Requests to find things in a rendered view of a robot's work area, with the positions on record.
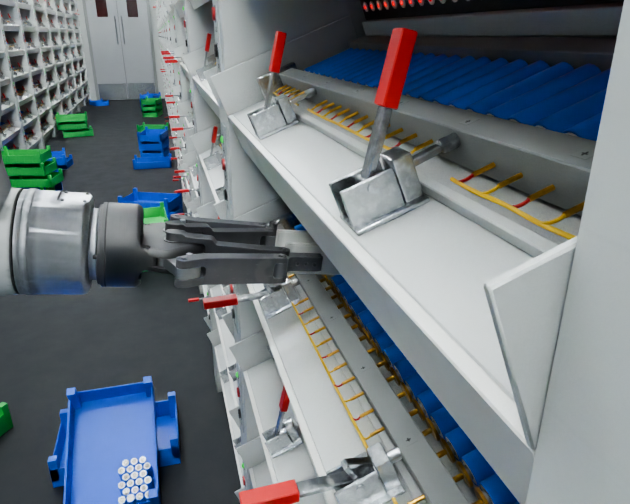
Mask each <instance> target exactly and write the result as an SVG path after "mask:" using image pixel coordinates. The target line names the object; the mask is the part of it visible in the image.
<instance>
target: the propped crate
mask: <svg viewBox="0 0 630 504"><path fill-rule="evenodd" d="M66 395H67V398H68V400H69V401H68V413H67V432H66V452H65V471H64V491H63V504H118V498H119V497H120V496H121V494H120V491H119V489H118V487H117V485H118V483H119V482H120V481H121V480H120V478H119V475H118V473H117V470H118V468H120V467H122V461H123V460H124V459H128V460H129V461H130V460H131V459H132V458H134V457H136V458H138V461H139V458H140V457H141V456H145V457H146V458H147V461H148V462H150V463H151V466H152V469H153V473H154V476H153V478H152V481H153V484H154V489H149V490H148V497H149V501H145V502H140V503H135V504H161V496H160V479H159V462H158V443H157V427H156V426H157V424H156V410H155V407H156V406H155V393H154V386H153V382H152V377H151V376H146V377H143V382H138V383H132V384H125V385H119V386H112V387H106V388H99V389H93V390H86V391H80V392H77V390H76V388H75V387H74V388H67V394H66Z"/></svg>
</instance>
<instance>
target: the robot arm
mask: <svg viewBox="0 0 630 504"><path fill-rule="evenodd" d="M1 113H2V110H1V91H0V121H1ZM143 222H144V209H143V207H142V206H141V205H139V204H131V203H114V202H104V204H101V205H100V207H99V208H95V206H94V199H93V197H92V195H91V194H89V192H86V193H78V192H68V191H64V192H62V191H50V190H40V189H37V188H30V189H22V188H14V187H11V183H10V179H9V177H8V175H7V172H6V169H5V166H4V163H3V159H2V153H1V147H0V296H4V295H15V294H26V295H36V294H69V295H84V294H87V293H88V292H89V290H90V288H91V284H92V280H97V284H98V285H101V287H137V286H139V285H140V283H141V276H142V271H146V270H147V271H152V272H157V273H162V274H173V275H174V276H175V282H174V286H175V287H177V288H189V287H194V286H200V285H226V284H278V283H285V282H286V277H287V274H326V275H341V274H340V273H339V271H338V270H337V269H336V267H335V266H334V265H333V264H332V262H331V261H330V260H329V258H328V257H327V256H326V255H325V253H324V252H323V251H322V249H321V248H320V247H319V246H318V244H317V243H316V242H315V241H314V239H313V238H312V237H311V235H310V234H309V233H308V232H307V231H304V230H284V229H278V230H277V226H278V223H277V222H275V221H270V223H269V228H267V224H266V223H264V222H251V221H238V220H225V219H212V218H199V217H191V216H185V215H180V214H171V215H170V220H169V221H165V222H159V223H150V224H144V223H143Z"/></svg>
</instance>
